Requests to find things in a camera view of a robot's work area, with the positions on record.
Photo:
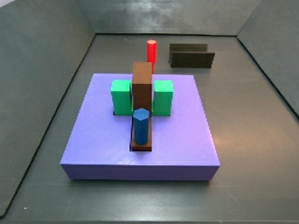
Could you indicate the red hexagonal peg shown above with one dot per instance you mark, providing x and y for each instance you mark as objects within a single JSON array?
[{"x": 151, "y": 52}]

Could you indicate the purple base board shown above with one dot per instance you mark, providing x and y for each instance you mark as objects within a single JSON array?
[{"x": 183, "y": 153}]

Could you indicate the blue hexagonal peg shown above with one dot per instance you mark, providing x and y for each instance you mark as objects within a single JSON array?
[{"x": 141, "y": 122}]

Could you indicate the brown L-shaped block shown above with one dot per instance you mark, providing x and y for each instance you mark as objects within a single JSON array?
[{"x": 142, "y": 100}]

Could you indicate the right green block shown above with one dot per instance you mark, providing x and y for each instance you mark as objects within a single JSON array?
[{"x": 163, "y": 97}]

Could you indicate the green block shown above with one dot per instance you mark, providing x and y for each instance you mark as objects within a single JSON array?
[
  {"x": 121, "y": 92},
  {"x": 163, "y": 97}
]

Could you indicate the left green block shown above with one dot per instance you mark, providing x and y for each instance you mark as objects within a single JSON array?
[{"x": 121, "y": 92}]

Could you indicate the black stepped block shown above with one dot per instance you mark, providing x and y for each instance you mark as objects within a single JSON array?
[{"x": 190, "y": 56}]

